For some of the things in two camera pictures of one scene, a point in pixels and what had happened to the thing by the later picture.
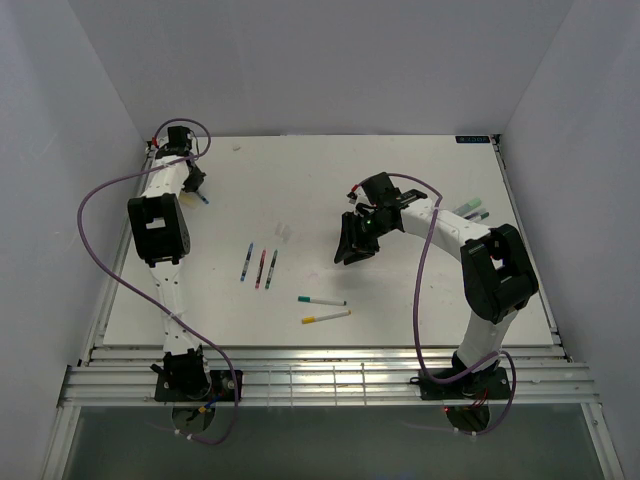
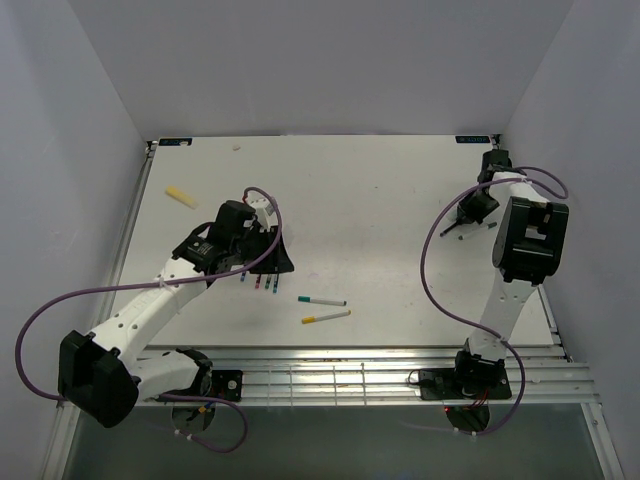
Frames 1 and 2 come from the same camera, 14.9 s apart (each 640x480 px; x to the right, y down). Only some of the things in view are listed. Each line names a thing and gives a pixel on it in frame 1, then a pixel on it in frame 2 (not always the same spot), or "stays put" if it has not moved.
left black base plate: x=192 y=386 stays put
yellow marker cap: x=187 y=199 stays put
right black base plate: x=488 y=384 stays put
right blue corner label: x=472 y=139 stays put
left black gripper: x=195 y=182 to x=278 y=261
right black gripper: x=350 y=249 to x=465 y=208
